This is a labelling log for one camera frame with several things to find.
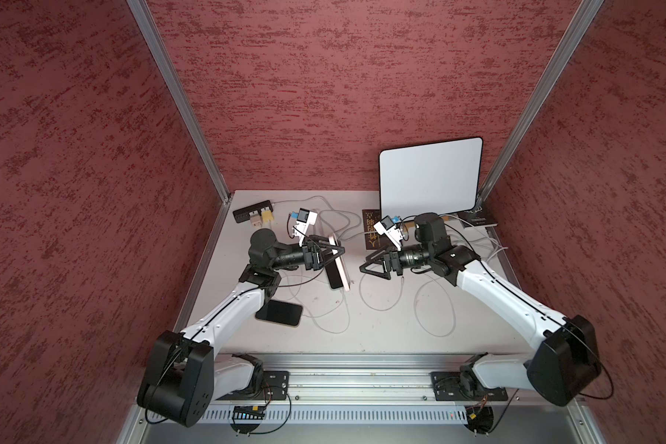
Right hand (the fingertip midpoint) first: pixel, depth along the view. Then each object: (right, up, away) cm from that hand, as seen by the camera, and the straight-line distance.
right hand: (365, 270), depth 71 cm
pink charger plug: (-41, +13, +38) cm, 58 cm away
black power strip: (-46, +16, +39) cm, 62 cm away
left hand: (-7, +5, -2) cm, 9 cm away
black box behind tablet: (+52, +14, +42) cm, 69 cm away
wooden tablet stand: (+10, +12, -5) cm, 17 cm away
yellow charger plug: (-36, +15, +36) cm, 53 cm away
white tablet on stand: (+31, +29, +30) cm, 52 cm away
